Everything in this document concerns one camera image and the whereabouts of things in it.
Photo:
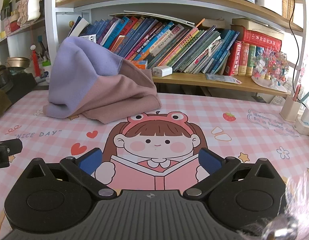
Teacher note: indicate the red dictionary lying flat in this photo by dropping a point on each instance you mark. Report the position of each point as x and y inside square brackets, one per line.
[259, 41]

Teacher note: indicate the orange and white flat box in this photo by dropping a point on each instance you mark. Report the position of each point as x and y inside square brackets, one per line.
[140, 64]

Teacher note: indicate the beige thick book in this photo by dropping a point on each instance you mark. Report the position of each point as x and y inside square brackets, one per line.
[252, 25]

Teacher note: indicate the colourful candy bouquet ornament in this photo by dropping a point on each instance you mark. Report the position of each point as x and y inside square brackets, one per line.
[269, 67]

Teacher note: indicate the wooden bookshelf with white frame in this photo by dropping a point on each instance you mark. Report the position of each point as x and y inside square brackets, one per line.
[194, 80]

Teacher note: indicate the brass bowl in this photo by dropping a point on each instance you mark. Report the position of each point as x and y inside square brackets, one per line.
[17, 62]

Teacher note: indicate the beige pen holder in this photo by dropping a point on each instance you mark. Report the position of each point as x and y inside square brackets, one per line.
[289, 110]

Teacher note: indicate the white container with green lid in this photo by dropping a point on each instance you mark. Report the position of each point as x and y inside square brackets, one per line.
[47, 72]

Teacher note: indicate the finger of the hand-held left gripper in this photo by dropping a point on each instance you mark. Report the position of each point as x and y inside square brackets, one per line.
[7, 148]

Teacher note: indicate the white charger adapter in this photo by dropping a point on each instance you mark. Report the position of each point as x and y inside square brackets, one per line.
[162, 71]

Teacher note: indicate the red pen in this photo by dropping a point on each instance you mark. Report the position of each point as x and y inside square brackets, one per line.
[297, 92]

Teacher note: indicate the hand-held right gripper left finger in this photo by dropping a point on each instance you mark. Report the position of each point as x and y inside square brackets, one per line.
[90, 161]

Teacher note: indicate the white power strip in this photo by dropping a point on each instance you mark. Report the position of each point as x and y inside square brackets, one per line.
[304, 128]

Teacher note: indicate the row of small bottles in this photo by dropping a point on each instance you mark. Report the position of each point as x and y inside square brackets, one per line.
[4, 27]

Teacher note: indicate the black box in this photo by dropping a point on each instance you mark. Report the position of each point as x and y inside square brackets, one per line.
[22, 86]

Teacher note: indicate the teal pen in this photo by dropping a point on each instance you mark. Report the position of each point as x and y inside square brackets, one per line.
[305, 96]

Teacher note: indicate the blue flat packet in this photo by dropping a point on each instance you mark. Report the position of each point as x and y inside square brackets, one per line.
[222, 78]

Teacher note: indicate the tall white and orange box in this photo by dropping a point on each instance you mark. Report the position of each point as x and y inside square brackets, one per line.
[90, 38]

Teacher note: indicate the purple and pink sweater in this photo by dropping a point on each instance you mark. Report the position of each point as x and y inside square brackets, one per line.
[77, 75]

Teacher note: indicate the bunch of pens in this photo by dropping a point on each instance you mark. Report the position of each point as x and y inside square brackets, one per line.
[43, 47]

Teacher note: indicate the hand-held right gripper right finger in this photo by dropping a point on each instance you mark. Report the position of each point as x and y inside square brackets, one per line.
[209, 161]

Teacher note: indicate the white leaning book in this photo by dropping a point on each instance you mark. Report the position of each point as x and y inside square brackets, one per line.
[78, 26]

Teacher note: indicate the dark olive cloth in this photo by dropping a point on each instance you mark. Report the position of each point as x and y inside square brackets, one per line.
[0, 105]

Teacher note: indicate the row of colourful books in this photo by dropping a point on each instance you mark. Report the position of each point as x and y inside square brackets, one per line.
[169, 45]

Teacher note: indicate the white plug charger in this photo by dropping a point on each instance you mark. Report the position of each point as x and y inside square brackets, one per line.
[308, 113]

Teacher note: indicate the red tassel ornament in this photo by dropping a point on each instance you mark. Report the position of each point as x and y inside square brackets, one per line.
[35, 62]

